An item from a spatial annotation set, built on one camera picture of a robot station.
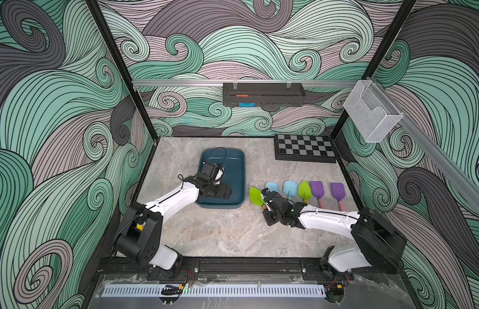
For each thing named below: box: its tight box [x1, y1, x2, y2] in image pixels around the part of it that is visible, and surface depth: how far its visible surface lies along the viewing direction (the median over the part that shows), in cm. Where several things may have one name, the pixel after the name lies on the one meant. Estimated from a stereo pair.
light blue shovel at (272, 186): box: [265, 181, 279, 193], surface depth 100 cm
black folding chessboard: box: [274, 133, 339, 163], surface depth 113 cm
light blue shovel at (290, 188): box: [282, 180, 299, 200], surface depth 99 cm
